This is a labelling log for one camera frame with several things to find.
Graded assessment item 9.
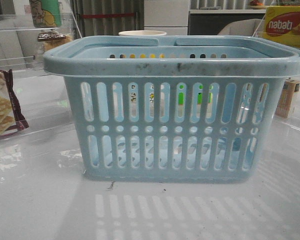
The packaged bread with chocolate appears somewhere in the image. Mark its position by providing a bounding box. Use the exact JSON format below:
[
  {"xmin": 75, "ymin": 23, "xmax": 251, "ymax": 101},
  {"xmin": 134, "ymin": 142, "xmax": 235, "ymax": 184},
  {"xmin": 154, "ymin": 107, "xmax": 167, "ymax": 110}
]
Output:
[{"xmin": 37, "ymin": 30, "xmax": 73, "ymax": 53}]

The light blue plastic basket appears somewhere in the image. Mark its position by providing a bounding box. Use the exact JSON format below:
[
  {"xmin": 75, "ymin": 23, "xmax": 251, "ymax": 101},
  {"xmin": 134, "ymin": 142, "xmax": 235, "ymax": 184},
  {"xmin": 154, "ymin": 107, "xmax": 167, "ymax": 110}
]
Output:
[{"xmin": 43, "ymin": 35, "xmax": 300, "ymax": 183}]

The white paper cup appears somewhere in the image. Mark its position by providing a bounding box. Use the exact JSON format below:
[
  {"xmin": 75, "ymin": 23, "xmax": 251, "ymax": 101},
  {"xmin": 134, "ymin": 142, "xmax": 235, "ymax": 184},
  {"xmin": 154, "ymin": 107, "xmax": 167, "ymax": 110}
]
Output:
[{"xmin": 118, "ymin": 30, "xmax": 167, "ymax": 36}]

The white drawer cabinet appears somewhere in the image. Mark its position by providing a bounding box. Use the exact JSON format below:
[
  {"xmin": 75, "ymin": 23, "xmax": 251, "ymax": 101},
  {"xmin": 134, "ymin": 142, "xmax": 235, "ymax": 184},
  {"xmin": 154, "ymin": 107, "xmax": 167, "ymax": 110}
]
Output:
[{"xmin": 143, "ymin": 0, "xmax": 191, "ymax": 35}]

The white shelf with dark cabinet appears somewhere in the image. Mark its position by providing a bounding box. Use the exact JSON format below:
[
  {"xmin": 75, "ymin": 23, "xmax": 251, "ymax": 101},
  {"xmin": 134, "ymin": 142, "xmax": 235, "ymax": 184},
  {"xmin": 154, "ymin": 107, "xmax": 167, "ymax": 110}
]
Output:
[{"xmin": 188, "ymin": 9, "xmax": 266, "ymax": 35}]

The clear acrylic left shelf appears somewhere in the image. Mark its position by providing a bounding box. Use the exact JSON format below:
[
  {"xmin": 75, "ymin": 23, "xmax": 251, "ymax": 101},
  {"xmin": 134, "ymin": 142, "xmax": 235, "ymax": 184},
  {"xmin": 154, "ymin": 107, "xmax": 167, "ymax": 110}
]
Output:
[{"xmin": 0, "ymin": 0, "xmax": 84, "ymax": 151}]

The clear acrylic shelf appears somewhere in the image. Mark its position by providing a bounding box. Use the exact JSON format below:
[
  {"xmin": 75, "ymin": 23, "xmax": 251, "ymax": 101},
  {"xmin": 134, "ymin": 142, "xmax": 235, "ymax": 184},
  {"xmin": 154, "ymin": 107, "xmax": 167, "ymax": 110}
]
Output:
[
  {"xmin": 0, "ymin": 0, "xmax": 84, "ymax": 151},
  {"xmin": 249, "ymin": 0, "xmax": 300, "ymax": 136}
]

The beige armchair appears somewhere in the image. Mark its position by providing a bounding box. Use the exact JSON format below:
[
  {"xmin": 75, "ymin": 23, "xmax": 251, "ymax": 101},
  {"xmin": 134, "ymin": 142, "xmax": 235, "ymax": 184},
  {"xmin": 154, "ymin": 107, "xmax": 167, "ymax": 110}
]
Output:
[{"xmin": 218, "ymin": 18, "xmax": 264, "ymax": 37}]

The maroon cracker snack bag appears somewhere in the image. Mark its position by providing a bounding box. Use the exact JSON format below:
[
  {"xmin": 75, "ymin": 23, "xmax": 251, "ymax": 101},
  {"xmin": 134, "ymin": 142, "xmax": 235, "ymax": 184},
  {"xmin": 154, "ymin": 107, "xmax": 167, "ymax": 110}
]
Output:
[{"xmin": 0, "ymin": 69, "xmax": 29, "ymax": 137}]

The tan biscuit box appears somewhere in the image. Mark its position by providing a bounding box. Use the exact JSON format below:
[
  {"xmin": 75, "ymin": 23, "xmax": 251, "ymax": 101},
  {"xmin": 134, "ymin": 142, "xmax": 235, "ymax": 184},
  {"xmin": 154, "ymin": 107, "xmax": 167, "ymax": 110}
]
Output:
[{"xmin": 275, "ymin": 79, "xmax": 300, "ymax": 119}]

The green cartoon snack package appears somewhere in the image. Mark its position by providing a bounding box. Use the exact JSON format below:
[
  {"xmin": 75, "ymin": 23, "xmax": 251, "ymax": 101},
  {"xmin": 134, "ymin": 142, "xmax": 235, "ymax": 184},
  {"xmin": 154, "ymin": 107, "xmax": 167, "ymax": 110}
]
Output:
[{"xmin": 29, "ymin": 0, "xmax": 62, "ymax": 28}]

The yellow nabati wafer box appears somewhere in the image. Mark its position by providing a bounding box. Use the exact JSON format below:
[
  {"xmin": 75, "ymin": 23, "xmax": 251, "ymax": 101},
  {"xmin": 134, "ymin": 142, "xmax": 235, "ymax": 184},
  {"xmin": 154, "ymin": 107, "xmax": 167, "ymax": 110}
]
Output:
[{"xmin": 261, "ymin": 6, "xmax": 300, "ymax": 49}]

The clear acrylic right shelf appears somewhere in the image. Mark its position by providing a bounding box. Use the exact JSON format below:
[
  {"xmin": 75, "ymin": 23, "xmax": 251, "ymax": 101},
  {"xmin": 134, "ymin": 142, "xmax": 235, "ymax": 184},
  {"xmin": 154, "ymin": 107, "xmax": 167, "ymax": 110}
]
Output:
[{"xmin": 249, "ymin": 0, "xmax": 300, "ymax": 136}]

